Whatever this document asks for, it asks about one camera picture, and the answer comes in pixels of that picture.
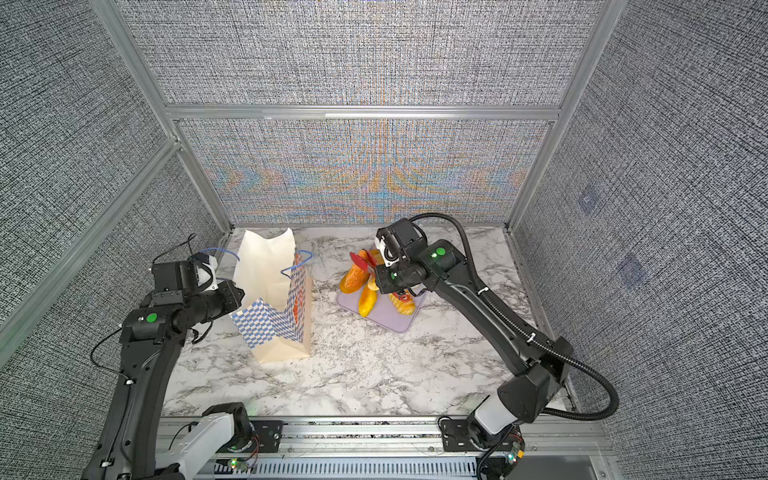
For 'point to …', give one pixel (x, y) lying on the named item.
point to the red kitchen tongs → (368, 260)
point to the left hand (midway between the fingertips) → (243, 290)
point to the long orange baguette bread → (353, 279)
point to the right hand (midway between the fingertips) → (383, 277)
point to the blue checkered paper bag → (277, 315)
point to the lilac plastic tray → (383, 312)
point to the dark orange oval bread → (377, 256)
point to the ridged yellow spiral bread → (403, 302)
